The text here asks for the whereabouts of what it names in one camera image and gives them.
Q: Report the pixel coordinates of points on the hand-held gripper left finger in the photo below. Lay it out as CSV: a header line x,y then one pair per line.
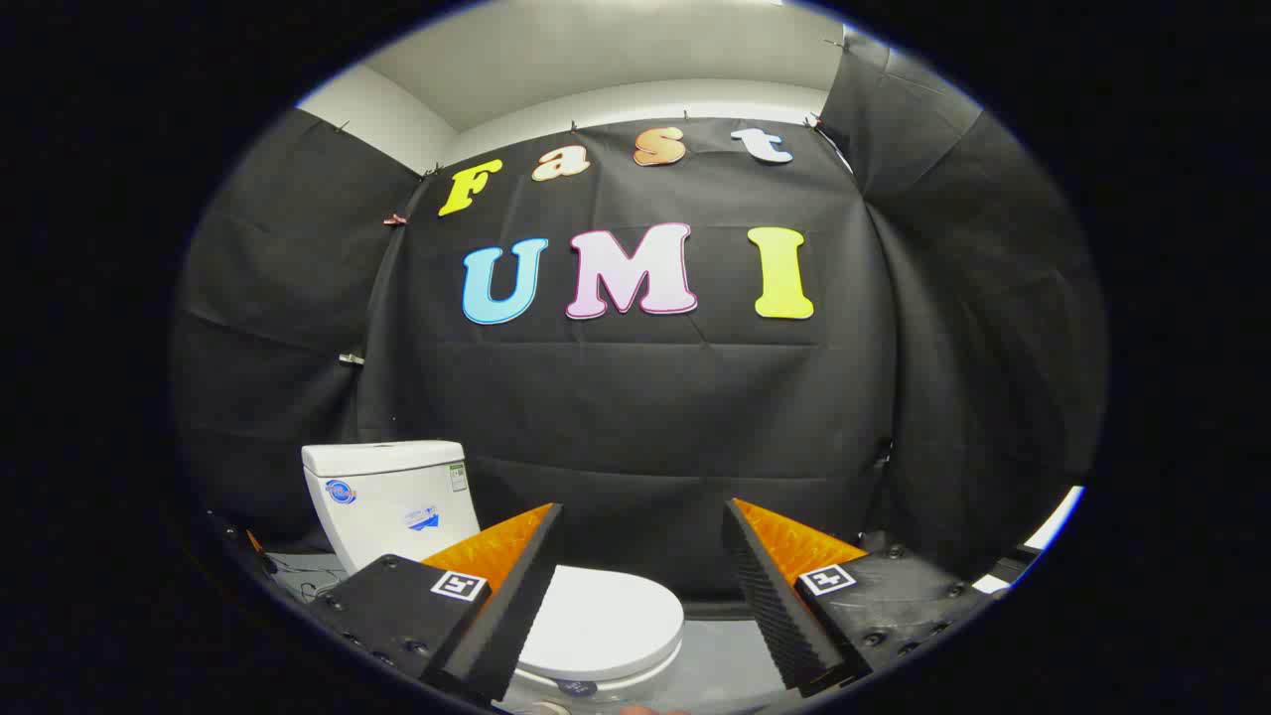
x,y
501,621

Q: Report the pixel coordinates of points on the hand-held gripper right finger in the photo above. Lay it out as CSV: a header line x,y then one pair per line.
x,y
779,606

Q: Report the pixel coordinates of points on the white toilet lid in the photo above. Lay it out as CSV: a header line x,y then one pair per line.
x,y
606,621

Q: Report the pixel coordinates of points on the white toilet bowl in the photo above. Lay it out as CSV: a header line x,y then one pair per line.
x,y
635,685

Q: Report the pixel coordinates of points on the white toilet tank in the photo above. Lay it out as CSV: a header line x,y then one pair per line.
x,y
387,497

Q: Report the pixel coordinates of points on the round white floor object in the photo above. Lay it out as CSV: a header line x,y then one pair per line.
x,y
548,708

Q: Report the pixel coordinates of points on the black backdrop cloth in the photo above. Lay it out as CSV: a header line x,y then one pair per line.
x,y
635,417

